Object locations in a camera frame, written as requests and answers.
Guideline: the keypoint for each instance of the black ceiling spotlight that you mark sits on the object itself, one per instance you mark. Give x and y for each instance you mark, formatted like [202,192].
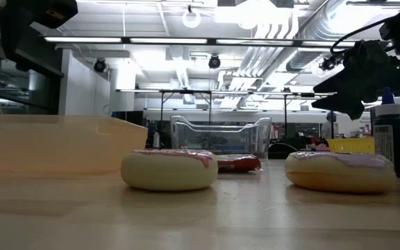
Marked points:
[214,62]
[99,65]
[327,64]

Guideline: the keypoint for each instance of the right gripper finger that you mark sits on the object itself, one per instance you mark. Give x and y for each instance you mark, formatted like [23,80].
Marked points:
[342,83]
[349,106]

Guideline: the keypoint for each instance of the black background workstation frame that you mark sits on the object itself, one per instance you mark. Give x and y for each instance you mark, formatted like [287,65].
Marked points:
[285,111]
[162,104]

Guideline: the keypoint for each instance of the silver ventilation duct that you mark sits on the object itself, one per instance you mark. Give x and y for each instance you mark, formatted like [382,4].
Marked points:
[325,31]

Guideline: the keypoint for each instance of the white background bottle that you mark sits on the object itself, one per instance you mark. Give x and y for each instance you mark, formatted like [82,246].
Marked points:
[156,139]

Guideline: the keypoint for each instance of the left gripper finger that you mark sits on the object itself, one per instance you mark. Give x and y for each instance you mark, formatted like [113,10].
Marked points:
[54,12]

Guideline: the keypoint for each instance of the red snack packet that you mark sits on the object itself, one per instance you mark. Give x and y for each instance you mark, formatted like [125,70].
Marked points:
[238,163]

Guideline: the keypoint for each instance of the black overhead light bar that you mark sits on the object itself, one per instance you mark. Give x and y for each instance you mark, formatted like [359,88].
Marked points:
[82,39]

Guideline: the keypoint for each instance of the black framed glass partition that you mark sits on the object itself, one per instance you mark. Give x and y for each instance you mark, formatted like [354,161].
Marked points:
[30,87]

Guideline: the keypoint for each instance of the purple frosted donut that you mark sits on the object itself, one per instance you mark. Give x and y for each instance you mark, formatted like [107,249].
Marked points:
[339,177]

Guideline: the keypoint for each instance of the orange translucent plastic tray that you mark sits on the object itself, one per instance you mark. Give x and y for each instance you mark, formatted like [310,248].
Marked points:
[47,146]

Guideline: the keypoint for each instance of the pink frosted donut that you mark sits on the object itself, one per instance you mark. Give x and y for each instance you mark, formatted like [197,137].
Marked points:
[168,173]

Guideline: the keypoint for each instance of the person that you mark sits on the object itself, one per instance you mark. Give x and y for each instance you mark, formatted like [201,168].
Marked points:
[330,126]

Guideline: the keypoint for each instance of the clear plastic bin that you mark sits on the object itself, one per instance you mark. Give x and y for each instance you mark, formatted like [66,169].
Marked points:
[221,139]

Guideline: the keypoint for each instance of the yellow plastic basket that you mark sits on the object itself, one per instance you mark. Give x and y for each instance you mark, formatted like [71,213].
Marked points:
[352,146]

